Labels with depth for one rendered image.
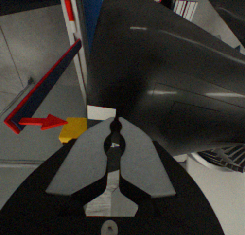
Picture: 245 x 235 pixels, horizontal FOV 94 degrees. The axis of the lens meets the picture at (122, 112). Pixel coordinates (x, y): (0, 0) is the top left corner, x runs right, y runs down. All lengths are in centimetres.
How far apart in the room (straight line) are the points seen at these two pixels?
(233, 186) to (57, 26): 153
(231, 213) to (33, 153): 108
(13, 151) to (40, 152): 19
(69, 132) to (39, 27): 120
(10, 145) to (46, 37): 99
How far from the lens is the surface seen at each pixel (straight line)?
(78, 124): 44
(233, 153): 35
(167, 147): 19
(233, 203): 58
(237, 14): 34
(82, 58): 46
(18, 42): 165
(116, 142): 16
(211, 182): 51
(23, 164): 106
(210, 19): 150
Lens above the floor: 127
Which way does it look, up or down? 44 degrees down
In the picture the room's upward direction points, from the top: 179 degrees clockwise
